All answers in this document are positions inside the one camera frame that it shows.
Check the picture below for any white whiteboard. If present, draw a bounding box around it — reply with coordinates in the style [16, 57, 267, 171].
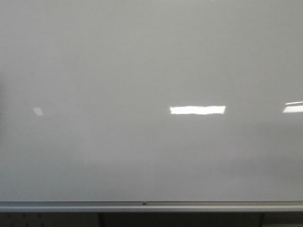
[0, 0, 303, 201]

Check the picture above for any aluminium whiteboard tray rail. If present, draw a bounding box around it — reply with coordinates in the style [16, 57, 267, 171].
[0, 201, 303, 213]

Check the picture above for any dark perforated panel below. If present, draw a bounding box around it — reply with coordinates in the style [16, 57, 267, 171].
[0, 212, 303, 227]

